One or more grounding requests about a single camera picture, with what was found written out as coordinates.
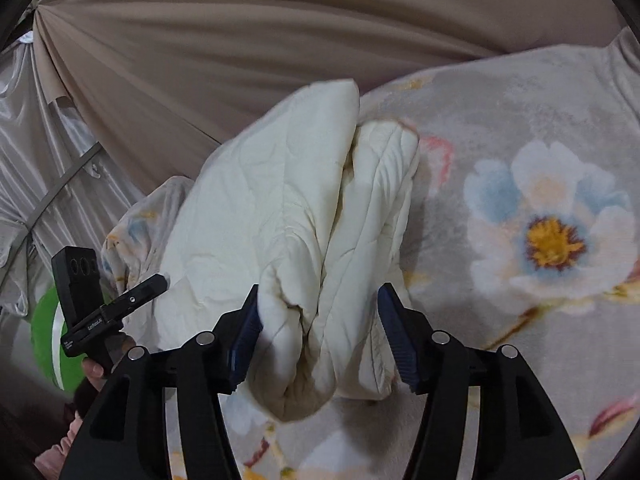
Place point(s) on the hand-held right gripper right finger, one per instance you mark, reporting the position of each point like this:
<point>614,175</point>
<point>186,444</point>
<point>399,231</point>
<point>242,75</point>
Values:
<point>400,342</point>

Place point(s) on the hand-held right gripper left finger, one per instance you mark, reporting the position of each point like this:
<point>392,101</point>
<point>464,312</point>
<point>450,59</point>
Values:
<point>245,342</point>

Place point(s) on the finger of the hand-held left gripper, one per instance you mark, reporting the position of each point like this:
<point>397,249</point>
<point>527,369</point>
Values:
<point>140,294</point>

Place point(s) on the white quilted jacket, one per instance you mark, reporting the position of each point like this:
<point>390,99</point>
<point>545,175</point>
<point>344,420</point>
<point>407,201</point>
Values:
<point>280,210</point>

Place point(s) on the person's left hand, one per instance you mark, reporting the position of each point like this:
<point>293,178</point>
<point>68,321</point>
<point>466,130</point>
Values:
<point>94,371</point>

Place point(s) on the grey metal bar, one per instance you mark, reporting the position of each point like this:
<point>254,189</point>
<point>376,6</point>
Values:
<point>60,186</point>

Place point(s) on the silver satin curtain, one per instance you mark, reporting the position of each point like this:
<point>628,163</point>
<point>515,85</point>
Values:
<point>35,125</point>

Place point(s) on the grey floral blanket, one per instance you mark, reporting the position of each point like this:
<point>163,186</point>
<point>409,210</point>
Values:
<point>500,110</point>

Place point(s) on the beige curtain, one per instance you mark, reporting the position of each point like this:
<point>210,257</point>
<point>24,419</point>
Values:
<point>225,35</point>

